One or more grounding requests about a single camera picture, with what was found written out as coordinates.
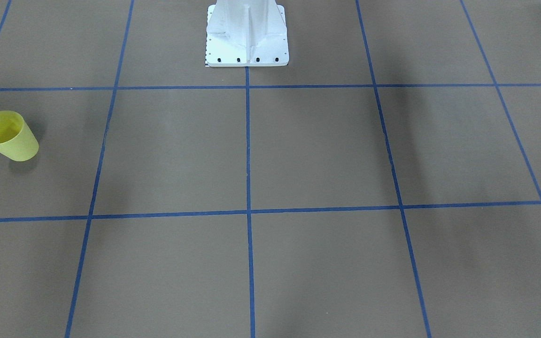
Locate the yellow plastic cup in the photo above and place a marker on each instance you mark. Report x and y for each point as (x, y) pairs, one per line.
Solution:
(17, 141)

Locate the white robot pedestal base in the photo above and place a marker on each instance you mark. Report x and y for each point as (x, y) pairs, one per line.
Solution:
(246, 33)

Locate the brown paper table mat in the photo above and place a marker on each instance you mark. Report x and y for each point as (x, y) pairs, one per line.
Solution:
(385, 184)

